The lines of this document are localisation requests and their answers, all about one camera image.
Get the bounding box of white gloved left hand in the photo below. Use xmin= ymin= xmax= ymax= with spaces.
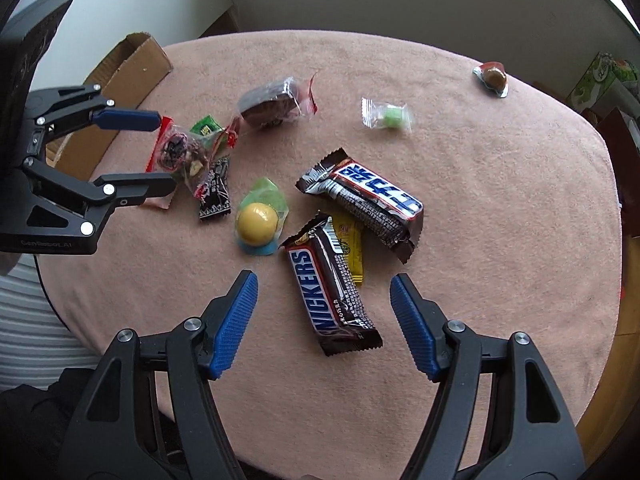
xmin=0 ymin=252 xmax=22 ymax=276

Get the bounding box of chocolate cake clear packet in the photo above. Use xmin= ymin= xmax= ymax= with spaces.
xmin=238 ymin=76 xmax=318 ymax=129

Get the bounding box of open cardboard box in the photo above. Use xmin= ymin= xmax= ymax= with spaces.
xmin=44 ymin=31 xmax=175 ymax=181

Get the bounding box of green white carton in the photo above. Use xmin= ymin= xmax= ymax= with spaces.
xmin=565 ymin=52 xmax=639 ymax=113

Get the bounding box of round brown candy on foil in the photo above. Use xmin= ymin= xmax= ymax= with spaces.
xmin=472 ymin=62 xmax=509 ymax=99

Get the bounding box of red clear nut snack packet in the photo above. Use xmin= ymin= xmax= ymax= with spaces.
xmin=145 ymin=116 xmax=238 ymax=202

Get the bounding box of Snickers bar brown wrapper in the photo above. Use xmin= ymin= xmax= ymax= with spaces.
xmin=281 ymin=212 xmax=383 ymax=356

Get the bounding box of small green candy packet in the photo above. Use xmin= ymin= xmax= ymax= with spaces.
xmin=190 ymin=115 xmax=224 ymax=141

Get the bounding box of green candy clear wrapper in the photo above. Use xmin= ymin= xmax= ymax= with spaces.
xmin=361 ymin=98 xmax=413 ymax=131

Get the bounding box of black patterned candy sachet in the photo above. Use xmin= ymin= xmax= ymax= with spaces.
xmin=196 ymin=155 xmax=231 ymax=221

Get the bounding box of yellow ball candy green wrapper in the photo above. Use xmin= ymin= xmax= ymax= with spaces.
xmin=234 ymin=178 xmax=290 ymax=256

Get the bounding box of yellow flat candy packet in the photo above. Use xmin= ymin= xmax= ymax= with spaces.
xmin=329 ymin=208 xmax=364 ymax=285

